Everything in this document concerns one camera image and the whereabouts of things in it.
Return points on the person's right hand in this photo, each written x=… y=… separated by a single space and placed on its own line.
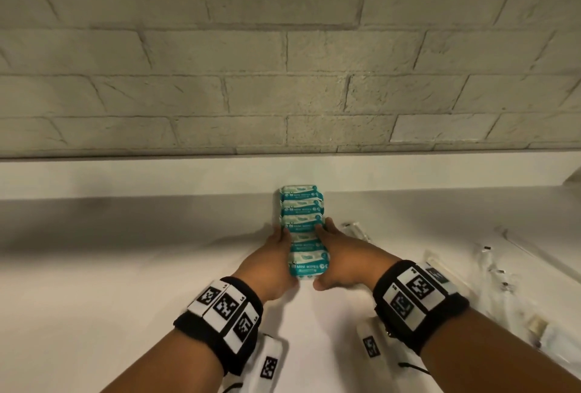
x=354 y=265

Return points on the person's left hand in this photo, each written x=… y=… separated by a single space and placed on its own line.
x=265 y=268

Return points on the person's right thumb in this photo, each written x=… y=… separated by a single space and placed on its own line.
x=323 y=284

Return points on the person's left thumb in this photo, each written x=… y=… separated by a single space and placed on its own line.
x=294 y=283

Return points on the row of teal wipes packets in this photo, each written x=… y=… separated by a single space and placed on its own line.
x=302 y=206

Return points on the person's left forearm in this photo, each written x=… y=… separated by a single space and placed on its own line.
x=181 y=365

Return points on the person's right forearm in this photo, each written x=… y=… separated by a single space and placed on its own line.
x=494 y=352

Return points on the small clear wrapped packet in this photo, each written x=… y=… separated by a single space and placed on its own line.
x=356 y=230

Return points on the black left wristband with markers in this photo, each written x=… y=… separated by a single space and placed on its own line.
x=227 y=315

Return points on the black wristband with markers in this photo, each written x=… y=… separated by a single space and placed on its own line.
x=417 y=302
x=227 y=315

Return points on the black right wristband with markers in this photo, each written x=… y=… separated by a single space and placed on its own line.
x=417 y=302

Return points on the white flat packet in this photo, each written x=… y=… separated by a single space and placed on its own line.
x=438 y=272

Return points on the clear packet with black bits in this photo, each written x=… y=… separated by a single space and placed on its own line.
x=499 y=270

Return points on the long clear plastic strip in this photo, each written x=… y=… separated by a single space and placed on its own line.
x=535 y=247

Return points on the clear packet with tan piece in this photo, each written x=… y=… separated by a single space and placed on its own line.
x=542 y=329

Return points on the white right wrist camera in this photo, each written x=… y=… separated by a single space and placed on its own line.
x=370 y=345

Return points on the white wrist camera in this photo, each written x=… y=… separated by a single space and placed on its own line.
x=370 y=345
x=268 y=363

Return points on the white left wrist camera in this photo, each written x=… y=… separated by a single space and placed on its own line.
x=268 y=363

